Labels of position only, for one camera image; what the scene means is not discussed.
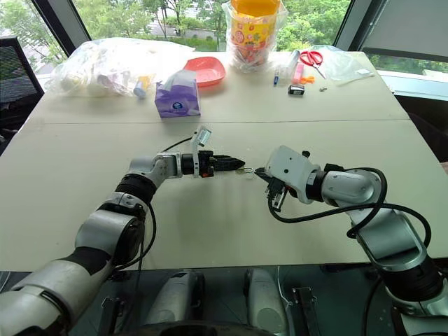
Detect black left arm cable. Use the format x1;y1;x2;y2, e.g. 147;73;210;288
112;136;194;273

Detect grey rounded robot leg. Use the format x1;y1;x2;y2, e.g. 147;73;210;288
144;269;207;327
244;267;287;334

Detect clear plastic syringe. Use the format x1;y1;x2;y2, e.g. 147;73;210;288
279;49;302;75

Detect purple tissue box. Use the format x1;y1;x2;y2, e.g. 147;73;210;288
154;69;202;120

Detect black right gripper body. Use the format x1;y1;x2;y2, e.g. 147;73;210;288
264;174;290;214

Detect empty clear plastic bag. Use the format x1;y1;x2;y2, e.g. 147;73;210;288
310;44;376;88

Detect black metal bracket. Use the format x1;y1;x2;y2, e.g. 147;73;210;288
100;296;126;336
291;286;321;336

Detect large clear bag of items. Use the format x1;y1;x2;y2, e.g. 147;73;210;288
50;36;197;98

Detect red handled scissors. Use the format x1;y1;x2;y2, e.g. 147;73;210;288
299;50;328;81

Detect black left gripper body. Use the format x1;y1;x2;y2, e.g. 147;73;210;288
197;150;216;179

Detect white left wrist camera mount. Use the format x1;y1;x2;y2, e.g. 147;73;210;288
190;127;214;179

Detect yellow jar in plastic bag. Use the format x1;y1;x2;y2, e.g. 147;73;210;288
222;0;288;74

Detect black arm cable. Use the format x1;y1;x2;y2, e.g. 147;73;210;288
112;136;194;273
267;167;433;250

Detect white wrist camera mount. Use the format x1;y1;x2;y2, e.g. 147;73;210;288
264;145;322;205
190;127;214;179

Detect blue white glue stick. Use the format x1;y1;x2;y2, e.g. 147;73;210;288
132;76;152;99

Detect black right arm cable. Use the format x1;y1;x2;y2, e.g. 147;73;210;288
267;167;433;250

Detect coral plastic bowl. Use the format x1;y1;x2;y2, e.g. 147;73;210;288
183;56;227;88

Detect black office chair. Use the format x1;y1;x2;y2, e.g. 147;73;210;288
0;34;46;150

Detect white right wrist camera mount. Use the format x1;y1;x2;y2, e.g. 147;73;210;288
264;145;322;205

